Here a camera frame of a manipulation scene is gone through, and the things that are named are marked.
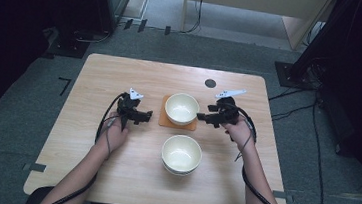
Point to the black stand base plate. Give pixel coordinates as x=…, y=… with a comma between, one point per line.
x=68, y=47
x=287, y=75

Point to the dark curtain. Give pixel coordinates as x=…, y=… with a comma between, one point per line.
x=1, y=37

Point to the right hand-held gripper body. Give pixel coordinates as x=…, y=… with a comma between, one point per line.
x=228, y=113

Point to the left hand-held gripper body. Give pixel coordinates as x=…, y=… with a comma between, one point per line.
x=128, y=110

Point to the person's right hand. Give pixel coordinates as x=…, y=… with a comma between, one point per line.
x=241, y=133

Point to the black metal stand post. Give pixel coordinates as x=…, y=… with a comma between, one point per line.
x=323, y=32

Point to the orange square coaster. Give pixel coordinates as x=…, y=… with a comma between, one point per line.
x=164, y=122

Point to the person's left hand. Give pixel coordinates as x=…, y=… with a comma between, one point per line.
x=114, y=135

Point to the cream ceramic bowl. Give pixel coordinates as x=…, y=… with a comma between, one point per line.
x=181, y=110
x=178, y=173

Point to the black round table grommet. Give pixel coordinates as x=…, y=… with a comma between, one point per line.
x=210, y=83

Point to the black floor tape piece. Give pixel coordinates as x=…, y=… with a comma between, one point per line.
x=142, y=25
x=128, y=24
x=167, y=30

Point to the white bowl stack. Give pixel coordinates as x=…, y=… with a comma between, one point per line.
x=181, y=152

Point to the grey floor tape strip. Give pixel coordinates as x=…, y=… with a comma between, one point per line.
x=34, y=167
x=283, y=195

